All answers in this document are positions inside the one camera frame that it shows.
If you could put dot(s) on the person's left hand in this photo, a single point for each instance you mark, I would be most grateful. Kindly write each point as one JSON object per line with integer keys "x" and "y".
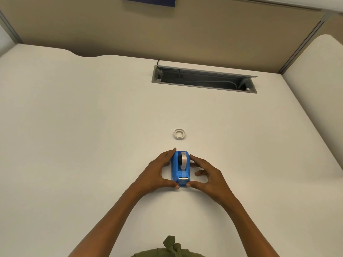
{"x": 152, "y": 175}

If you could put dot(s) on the clear tape roll in dispenser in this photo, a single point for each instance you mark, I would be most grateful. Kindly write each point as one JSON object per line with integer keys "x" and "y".
{"x": 183, "y": 159}

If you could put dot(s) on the beige partition panel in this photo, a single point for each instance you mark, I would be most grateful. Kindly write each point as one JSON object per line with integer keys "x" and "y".
{"x": 171, "y": 34}

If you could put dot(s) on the person's right middle finger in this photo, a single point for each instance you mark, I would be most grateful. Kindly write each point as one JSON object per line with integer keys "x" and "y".
{"x": 201, "y": 172}

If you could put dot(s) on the blue tape dispenser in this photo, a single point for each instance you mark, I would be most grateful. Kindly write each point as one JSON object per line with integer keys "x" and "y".
{"x": 180, "y": 168}

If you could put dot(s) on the person's right hand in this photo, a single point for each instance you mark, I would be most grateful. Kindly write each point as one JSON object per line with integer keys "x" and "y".
{"x": 211, "y": 181}

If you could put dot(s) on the white tape roll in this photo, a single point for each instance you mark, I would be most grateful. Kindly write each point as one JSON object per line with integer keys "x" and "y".
{"x": 179, "y": 133}

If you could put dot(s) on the person's left thumb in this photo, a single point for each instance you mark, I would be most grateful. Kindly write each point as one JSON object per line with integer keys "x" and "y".
{"x": 170, "y": 183}

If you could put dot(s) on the olive green shirt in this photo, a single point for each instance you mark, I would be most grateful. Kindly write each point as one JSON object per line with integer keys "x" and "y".
{"x": 168, "y": 248}

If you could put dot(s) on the person's left middle finger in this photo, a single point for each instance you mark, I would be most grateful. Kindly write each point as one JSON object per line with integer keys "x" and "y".
{"x": 166, "y": 164}

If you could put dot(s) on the blue wall sign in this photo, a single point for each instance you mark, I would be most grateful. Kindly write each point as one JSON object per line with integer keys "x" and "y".
{"x": 148, "y": 1}

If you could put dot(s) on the person's right thumb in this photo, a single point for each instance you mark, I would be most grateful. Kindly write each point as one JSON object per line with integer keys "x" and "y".
{"x": 194, "y": 184}

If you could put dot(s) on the person's left forearm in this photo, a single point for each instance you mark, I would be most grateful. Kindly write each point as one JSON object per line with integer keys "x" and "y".
{"x": 107, "y": 224}

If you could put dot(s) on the person's right forearm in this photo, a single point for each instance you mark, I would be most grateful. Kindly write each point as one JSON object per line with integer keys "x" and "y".
{"x": 249, "y": 230}

